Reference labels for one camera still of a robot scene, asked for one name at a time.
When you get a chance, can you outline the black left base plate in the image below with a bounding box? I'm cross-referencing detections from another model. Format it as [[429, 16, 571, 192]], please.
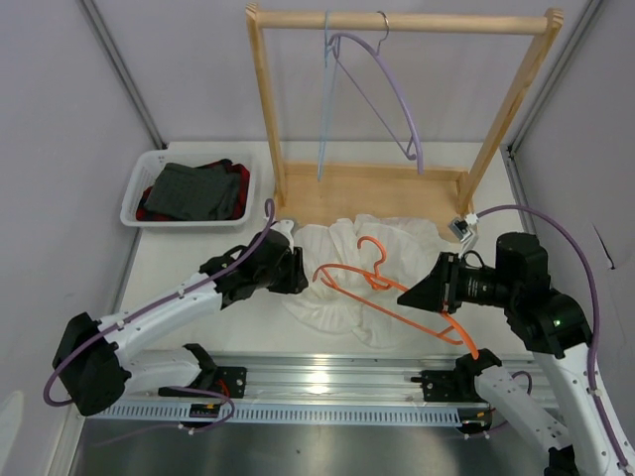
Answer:
[[158, 366, 247, 399]]

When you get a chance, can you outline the aluminium mounting rail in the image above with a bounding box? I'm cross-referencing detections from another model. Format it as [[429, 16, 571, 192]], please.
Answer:
[[212, 353, 456, 406]]

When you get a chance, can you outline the white ruffled skirt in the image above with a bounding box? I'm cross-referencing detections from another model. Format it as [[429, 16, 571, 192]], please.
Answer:
[[282, 214, 454, 349]]

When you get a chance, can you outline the red plaid garment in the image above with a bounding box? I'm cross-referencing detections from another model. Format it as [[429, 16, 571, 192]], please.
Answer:
[[134, 158, 251, 222]]

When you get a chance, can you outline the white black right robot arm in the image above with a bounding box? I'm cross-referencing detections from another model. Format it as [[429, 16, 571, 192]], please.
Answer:
[[397, 232, 634, 475]]

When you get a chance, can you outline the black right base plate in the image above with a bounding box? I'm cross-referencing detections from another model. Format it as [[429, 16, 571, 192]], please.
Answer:
[[410, 370, 484, 404]]

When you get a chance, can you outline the light blue wire hanger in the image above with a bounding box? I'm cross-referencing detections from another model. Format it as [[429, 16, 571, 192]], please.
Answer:
[[317, 10, 338, 182]]

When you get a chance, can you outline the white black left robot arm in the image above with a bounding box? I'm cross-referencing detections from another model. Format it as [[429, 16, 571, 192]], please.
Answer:
[[50, 220, 308, 417]]

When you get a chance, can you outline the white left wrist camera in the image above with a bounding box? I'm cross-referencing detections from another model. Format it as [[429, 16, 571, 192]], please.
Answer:
[[268, 219, 296, 248]]

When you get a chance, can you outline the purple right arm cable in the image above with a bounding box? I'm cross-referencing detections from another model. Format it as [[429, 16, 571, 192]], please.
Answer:
[[465, 204, 627, 472]]

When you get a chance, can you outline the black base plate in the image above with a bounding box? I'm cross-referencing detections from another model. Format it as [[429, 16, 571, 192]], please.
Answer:
[[410, 370, 484, 404], [158, 366, 247, 399]]

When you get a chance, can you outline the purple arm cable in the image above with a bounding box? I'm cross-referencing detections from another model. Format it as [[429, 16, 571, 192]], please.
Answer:
[[465, 204, 627, 472], [43, 197, 277, 437]]

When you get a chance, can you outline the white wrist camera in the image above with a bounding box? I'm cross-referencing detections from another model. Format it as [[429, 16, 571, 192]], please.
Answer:
[[448, 213, 479, 258], [268, 219, 296, 248]]

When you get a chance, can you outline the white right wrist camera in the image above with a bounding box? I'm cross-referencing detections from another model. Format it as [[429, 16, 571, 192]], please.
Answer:
[[448, 213, 479, 258]]

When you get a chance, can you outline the white slotted cable duct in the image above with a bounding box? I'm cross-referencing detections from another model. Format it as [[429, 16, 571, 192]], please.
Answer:
[[94, 401, 461, 427]]

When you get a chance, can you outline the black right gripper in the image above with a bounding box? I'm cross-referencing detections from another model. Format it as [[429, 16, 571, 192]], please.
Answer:
[[397, 250, 517, 312]]

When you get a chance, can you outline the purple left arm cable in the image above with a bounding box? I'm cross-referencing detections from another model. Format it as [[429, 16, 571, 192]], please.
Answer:
[[43, 197, 277, 437]]

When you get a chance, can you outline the wooden clothes rack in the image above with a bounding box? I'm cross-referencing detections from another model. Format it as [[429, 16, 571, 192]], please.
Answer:
[[245, 4, 564, 227]]

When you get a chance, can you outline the white plastic basket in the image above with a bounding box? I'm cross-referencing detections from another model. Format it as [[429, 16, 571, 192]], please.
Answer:
[[120, 150, 262, 228]]

